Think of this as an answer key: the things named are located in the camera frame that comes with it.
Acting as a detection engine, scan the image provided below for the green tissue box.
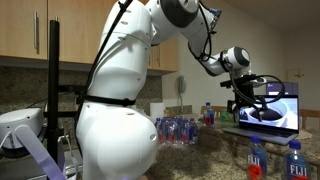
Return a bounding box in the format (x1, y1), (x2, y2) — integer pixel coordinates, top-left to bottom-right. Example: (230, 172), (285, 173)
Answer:
(219, 109), (240, 123)

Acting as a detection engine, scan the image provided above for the white room door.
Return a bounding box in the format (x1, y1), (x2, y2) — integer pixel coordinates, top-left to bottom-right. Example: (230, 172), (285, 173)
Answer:
(286, 68), (306, 101)

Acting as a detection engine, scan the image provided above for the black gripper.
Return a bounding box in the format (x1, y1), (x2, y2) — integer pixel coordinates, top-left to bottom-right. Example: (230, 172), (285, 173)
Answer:
(227, 85), (266, 122)

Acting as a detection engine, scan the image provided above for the grey open laptop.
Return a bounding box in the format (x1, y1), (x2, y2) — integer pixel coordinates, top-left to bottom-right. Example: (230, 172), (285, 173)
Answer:
(222, 94), (300, 146)

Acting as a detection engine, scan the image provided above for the silver cabinet door handle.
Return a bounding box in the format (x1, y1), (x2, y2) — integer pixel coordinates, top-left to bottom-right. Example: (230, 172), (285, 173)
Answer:
(33, 10), (40, 52)

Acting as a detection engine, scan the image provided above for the black cable along robot base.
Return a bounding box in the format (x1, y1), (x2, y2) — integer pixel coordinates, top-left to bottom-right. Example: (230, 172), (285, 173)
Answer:
(74, 0), (134, 131)

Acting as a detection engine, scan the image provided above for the plastic-wrapped pack of water bottles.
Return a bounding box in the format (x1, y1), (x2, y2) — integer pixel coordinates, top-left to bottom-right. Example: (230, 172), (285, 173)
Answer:
(154, 115), (199, 146)

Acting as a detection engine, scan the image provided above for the white VR headset lavender strap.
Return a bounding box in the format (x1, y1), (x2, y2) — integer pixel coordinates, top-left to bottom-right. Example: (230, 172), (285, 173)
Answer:
(0, 107), (68, 180)

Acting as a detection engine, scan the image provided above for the black camera stand pole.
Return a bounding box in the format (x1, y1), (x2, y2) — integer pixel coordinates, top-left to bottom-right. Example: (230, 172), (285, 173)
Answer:
(43, 19), (88, 164)

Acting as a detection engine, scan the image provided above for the wooden chair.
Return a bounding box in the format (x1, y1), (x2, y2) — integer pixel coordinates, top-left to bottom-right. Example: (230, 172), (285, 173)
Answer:
(199, 105), (228, 118)
(299, 108), (320, 129)

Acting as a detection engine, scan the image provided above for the flat monitor with purple screen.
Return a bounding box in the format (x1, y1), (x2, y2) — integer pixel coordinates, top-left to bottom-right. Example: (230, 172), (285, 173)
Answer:
(265, 81), (299, 97)

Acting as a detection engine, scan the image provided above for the white paper towel roll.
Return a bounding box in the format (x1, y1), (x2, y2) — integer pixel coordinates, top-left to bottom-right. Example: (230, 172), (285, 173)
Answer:
(149, 102), (166, 120)

